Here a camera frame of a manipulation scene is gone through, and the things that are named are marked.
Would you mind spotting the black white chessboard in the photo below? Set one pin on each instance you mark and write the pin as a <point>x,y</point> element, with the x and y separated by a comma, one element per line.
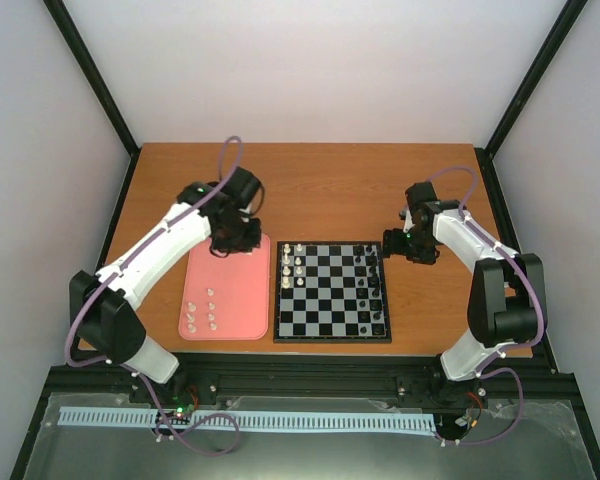
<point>326,309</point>

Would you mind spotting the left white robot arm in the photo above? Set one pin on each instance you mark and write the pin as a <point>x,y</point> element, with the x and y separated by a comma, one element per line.
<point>103,305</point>

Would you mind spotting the pink plastic tray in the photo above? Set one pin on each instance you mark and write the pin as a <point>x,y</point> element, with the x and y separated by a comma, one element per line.
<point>241,284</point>

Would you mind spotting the light blue cable duct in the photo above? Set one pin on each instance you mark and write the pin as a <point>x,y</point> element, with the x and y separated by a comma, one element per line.
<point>252,421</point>

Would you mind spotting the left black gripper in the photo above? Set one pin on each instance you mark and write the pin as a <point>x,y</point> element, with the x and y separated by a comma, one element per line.
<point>252,242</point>

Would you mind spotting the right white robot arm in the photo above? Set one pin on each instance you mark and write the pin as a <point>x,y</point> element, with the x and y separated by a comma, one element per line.
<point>506,306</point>

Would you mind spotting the black aluminium frame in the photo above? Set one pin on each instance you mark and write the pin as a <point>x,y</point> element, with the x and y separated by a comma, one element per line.
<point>305,375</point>

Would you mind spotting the black king piece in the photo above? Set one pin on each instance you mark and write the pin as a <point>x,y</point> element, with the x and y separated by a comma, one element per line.
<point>374,281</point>

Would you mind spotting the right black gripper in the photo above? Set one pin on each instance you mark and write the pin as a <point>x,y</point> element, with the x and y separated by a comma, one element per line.
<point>428,256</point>

